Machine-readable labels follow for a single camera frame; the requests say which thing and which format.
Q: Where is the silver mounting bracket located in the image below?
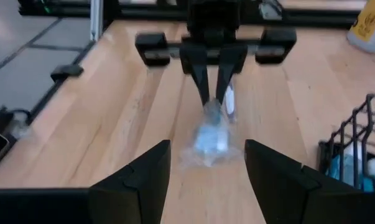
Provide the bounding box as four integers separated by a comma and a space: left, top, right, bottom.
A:
257, 0, 284, 20

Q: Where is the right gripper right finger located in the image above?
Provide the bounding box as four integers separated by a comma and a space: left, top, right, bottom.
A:
244, 139, 375, 224

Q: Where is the silver aluminium bar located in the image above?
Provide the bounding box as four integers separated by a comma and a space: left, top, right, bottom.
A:
90, 0, 104, 42

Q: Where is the black wire caddy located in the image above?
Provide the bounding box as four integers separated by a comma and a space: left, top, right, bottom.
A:
317, 93, 375, 192

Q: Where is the black background equipment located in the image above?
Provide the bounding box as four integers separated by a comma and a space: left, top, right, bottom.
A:
17, 0, 91, 17

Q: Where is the small black table clamp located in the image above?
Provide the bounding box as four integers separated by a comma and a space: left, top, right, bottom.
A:
49, 63, 85, 84

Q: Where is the blue white toothbrush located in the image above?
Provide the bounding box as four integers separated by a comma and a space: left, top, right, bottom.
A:
179, 99, 243, 169

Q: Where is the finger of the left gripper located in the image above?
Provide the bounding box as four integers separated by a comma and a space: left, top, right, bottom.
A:
179, 45, 210, 106
216, 43, 249, 103

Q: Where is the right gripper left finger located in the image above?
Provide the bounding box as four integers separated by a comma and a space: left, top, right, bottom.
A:
0, 139, 172, 224

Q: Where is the yellow white wipes canister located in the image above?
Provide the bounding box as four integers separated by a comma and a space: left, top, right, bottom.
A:
346, 0, 375, 56

